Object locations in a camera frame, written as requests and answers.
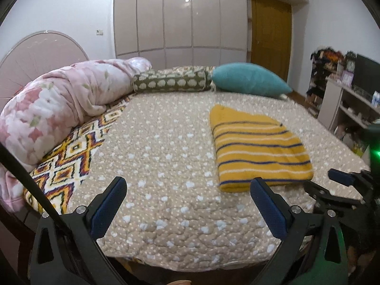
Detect purple photo frame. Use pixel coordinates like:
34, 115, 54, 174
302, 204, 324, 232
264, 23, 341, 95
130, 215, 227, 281
341, 70, 354, 87

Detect pink floral comforter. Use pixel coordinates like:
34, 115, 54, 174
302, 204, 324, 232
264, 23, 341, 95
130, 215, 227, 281
0, 57, 153, 213

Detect yellow striped knit sweater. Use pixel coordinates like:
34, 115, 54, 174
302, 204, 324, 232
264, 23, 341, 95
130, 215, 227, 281
209, 104, 314, 193

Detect white shelf unit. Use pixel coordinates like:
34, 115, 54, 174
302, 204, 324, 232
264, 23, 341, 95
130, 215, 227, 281
318, 79, 379, 141

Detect black cable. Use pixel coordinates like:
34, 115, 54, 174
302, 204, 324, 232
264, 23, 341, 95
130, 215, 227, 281
0, 142, 65, 226

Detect teal corduroy pillow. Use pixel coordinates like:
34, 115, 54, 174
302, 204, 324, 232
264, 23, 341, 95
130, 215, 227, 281
212, 62, 292, 98

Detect olive hedgehog-print bolster pillow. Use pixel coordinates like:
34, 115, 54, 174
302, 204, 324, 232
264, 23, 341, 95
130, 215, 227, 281
133, 66, 212, 93

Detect brown wooden door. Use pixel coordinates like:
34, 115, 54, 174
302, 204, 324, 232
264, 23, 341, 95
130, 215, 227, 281
251, 0, 292, 81

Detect cluttered dark shelf items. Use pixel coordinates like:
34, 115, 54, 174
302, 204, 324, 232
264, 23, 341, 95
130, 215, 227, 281
305, 46, 345, 118

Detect small round clock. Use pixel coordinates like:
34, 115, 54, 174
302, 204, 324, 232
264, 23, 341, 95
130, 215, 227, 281
345, 51, 357, 73

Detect geometric patterned colourful blanket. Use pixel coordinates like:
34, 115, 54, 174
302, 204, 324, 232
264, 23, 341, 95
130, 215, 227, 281
30, 96, 131, 214

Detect black television screen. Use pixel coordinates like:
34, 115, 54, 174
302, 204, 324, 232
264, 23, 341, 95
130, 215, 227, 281
352, 54, 380, 100

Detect pink rounded headboard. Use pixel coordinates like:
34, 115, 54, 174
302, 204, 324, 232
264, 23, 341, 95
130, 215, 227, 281
0, 30, 88, 107

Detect white built-in wardrobe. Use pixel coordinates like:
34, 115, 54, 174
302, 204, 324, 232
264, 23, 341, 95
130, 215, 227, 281
113, 0, 248, 69

